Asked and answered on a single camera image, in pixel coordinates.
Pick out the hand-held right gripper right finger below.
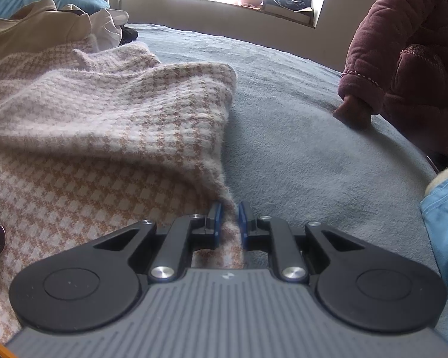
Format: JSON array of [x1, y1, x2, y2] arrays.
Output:
[[237, 201, 366, 283]]

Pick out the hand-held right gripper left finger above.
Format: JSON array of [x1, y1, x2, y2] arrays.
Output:
[[93, 202, 224, 282]]

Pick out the houndstooth knit garment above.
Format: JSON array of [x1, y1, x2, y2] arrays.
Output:
[[0, 41, 247, 345]]

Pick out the grey bed blanket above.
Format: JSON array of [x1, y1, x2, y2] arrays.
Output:
[[125, 22, 448, 344]]

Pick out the light blue garment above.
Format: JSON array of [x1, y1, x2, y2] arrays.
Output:
[[420, 169, 448, 344]]

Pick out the white fluffy cloth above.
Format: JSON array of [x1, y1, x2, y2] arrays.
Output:
[[425, 166, 448, 196]]

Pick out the cardboard box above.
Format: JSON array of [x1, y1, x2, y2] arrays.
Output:
[[261, 0, 316, 27]]

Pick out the dark cloth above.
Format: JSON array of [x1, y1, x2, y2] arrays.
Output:
[[269, 0, 314, 11]]

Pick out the white garment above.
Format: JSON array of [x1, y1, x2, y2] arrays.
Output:
[[58, 4, 129, 51]]

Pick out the beige coat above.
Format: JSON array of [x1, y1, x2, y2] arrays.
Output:
[[0, 0, 98, 70]]

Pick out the blue pillow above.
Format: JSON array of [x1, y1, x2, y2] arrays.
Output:
[[0, 0, 111, 34]]

